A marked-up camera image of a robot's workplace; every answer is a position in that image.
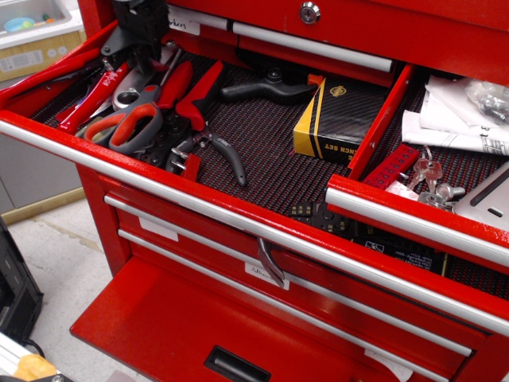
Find black clamp handle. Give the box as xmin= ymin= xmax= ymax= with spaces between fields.
xmin=219 ymin=68 xmax=318 ymax=105

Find open red tool drawer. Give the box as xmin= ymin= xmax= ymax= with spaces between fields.
xmin=1 ymin=57 xmax=508 ymax=353

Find silver metal plate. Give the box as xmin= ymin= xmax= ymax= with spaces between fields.
xmin=453 ymin=162 xmax=508 ymax=231

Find black crimper die set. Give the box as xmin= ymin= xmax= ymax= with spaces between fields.
xmin=287 ymin=201 xmax=353 ymax=239

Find plastic bag of bolts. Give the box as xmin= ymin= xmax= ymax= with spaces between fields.
xmin=465 ymin=79 xmax=508 ymax=126

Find open red bottom drawer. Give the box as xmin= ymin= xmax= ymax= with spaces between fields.
xmin=69 ymin=254 xmax=398 ymax=382

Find silver key bunch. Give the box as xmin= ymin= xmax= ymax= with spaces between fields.
xmin=406 ymin=146 xmax=466 ymax=211

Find red hex key holder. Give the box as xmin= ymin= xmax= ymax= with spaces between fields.
xmin=362 ymin=144 xmax=419 ymax=189

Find red tool chest cabinet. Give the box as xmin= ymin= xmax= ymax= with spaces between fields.
xmin=72 ymin=1 xmax=508 ymax=381

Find silver utility knife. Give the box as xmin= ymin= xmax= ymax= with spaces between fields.
xmin=112 ymin=68 xmax=165 ymax=111

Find grey handled small pliers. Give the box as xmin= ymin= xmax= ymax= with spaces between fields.
xmin=165 ymin=127 xmax=247 ymax=187

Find white folded paper manual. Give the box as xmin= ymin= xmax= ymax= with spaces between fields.
xmin=402 ymin=76 xmax=508 ymax=156

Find red handled crimping pliers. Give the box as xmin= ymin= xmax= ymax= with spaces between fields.
xmin=130 ymin=60 xmax=227 ymax=169

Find white toy sink unit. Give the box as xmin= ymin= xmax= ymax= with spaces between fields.
xmin=1 ymin=0 xmax=86 ymax=82

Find open right red drawer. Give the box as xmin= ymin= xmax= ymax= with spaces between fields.
xmin=324 ymin=64 xmax=509 ymax=275

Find red grey handled scissors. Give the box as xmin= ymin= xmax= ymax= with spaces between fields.
xmin=81 ymin=48 xmax=183 ymax=155

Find silver cabinet lock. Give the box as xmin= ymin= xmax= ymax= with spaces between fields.
xmin=299 ymin=1 xmax=321 ymax=25

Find black case on floor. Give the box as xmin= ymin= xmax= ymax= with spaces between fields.
xmin=1 ymin=220 xmax=44 ymax=343

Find red handled wire stripper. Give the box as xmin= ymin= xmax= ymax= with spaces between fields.
xmin=56 ymin=57 xmax=130 ymax=135

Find black yellow wrench set box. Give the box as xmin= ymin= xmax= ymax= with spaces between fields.
xmin=293 ymin=78 xmax=387 ymax=165

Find red glue tube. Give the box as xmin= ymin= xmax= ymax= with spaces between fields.
xmin=150 ymin=59 xmax=169 ymax=73

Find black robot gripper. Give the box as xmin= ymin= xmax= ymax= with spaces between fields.
xmin=101 ymin=0 xmax=169 ymax=75

